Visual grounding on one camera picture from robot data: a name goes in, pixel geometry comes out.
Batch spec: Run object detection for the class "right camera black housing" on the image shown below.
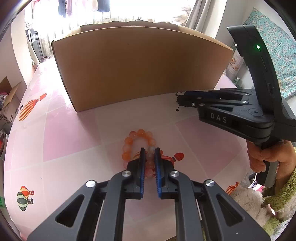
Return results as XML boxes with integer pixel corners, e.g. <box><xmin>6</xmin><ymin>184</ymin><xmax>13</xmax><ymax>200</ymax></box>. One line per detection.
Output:
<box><xmin>227</xmin><ymin>25</ymin><xmax>295</xmax><ymax>142</ymax></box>

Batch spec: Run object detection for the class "open cardboard box with clutter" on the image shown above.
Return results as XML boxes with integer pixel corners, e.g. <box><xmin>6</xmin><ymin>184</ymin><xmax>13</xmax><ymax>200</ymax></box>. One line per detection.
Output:
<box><xmin>0</xmin><ymin>77</ymin><xmax>21</xmax><ymax>134</ymax></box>

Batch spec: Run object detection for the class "orange bead bracelet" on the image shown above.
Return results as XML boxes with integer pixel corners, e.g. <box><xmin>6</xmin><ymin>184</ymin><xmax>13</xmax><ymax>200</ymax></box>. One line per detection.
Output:
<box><xmin>121</xmin><ymin>128</ymin><xmax>164</xmax><ymax>178</ymax></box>

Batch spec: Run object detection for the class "floral blue wall cloth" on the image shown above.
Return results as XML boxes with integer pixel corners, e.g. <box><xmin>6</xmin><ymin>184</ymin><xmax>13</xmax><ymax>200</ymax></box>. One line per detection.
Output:
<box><xmin>244</xmin><ymin>8</ymin><xmax>296</xmax><ymax>98</ymax></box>

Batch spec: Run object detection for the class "grey curtain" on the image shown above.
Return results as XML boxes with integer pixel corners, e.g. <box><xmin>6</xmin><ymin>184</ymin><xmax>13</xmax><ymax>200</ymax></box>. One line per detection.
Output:
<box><xmin>185</xmin><ymin>0</ymin><xmax>227</xmax><ymax>38</ymax></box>

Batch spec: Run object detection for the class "right hand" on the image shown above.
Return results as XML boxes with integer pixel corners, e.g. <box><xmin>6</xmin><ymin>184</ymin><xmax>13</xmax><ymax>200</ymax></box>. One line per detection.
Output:
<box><xmin>246</xmin><ymin>141</ymin><xmax>295</xmax><ymax>180</ymax></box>

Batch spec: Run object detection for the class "large cardboard box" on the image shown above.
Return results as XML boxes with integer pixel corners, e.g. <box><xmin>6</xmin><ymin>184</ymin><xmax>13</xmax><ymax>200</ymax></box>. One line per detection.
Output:
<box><xmin>52</xmin><ymin>20</ymin><xmax>233</xmax><ymax>112</ymax></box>

